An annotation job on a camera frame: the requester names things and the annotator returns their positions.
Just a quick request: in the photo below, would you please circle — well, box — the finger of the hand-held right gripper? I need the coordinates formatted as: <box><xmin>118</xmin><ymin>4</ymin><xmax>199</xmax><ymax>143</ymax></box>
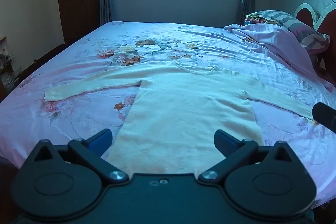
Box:
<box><xmin>312</xmin><ymin>102</ymin><xmax>336</xmax><ymax>133</ymax></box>

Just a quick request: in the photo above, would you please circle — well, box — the red and white headboard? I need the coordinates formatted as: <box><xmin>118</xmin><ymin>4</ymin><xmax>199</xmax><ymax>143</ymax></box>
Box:
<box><xmin>293</xmin><ymin>3</ymin><xmax>336</xmax><ymax>83</ymax></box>

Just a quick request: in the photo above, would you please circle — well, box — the striped floral pillow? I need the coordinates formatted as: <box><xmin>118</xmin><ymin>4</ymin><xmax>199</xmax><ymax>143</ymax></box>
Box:
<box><xmin>244</xmin><ymin>10</ymin><xmax>331</xmax><ymax>51</ymax></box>

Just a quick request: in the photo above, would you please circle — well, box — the cluttered side table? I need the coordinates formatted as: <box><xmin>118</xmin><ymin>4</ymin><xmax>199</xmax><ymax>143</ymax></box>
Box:
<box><xmin>0</xmin><ymin>35</ymin><xmax>17</xmax><ymax>102</ymax></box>

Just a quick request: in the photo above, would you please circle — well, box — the pink blanket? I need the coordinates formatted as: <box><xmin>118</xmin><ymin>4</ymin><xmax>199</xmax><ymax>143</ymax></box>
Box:
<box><xmin>224</xmin><ymin>23</ymin><xmax>336</xmax><ymax>93</ymax></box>

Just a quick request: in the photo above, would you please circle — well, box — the cream knit sweater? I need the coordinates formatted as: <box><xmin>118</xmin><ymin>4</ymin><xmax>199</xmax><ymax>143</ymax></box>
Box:
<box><xmin>44</xmin><ymin>60</ymin><xmax>319</xmax><ymax>175</ymax></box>

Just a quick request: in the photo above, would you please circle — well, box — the bed with floral sheet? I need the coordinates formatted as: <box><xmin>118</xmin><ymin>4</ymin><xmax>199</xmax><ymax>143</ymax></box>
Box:
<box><xmin>0</xmin><ymin>21</ymin><xmax>336</xmax><ymax>207</ymax></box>

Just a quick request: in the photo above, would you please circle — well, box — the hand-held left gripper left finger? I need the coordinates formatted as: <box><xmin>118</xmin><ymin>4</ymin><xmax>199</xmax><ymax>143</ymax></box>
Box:
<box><xmin>26</xmin><ymin>129</ymin><xmax>129</xmax><ymax>183</ymax></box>

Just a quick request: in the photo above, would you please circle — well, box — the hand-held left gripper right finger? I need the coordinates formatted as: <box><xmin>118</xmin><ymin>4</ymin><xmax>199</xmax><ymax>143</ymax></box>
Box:
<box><xmin>198</xmin><ymin>130</ymin><xmax>300</xmax><ymax>184</ymax></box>

